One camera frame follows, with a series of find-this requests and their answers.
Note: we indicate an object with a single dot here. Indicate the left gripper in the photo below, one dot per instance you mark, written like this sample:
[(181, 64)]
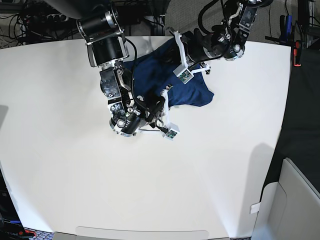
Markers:
[(198, 47)]

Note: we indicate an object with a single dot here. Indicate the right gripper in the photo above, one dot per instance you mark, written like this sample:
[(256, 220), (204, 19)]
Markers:
[(148, 108)]

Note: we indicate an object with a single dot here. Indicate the blue long-sleeve shirt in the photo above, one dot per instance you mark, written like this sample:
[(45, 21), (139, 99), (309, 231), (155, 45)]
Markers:
[(153, 73)]

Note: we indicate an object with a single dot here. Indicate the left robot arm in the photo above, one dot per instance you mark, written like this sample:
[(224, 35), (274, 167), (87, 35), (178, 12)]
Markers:
[(225, 40)]

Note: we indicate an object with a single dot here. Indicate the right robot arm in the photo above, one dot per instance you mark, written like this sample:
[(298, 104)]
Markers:
[(98, 23)]

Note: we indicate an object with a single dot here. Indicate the black power strip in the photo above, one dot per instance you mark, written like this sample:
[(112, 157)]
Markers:
[(56, 18)]

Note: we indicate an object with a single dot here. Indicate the red and black clamp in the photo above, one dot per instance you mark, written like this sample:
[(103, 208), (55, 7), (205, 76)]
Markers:
[(297, 52)]

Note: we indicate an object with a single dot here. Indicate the beige plastic bin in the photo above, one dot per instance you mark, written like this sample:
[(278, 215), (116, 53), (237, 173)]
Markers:
[(289, 208)]

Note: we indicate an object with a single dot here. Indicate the black box red button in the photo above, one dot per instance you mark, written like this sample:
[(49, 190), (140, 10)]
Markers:
[(13, 231)]

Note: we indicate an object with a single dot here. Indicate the blue handled tool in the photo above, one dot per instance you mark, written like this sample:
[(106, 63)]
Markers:
[(288, 26)]

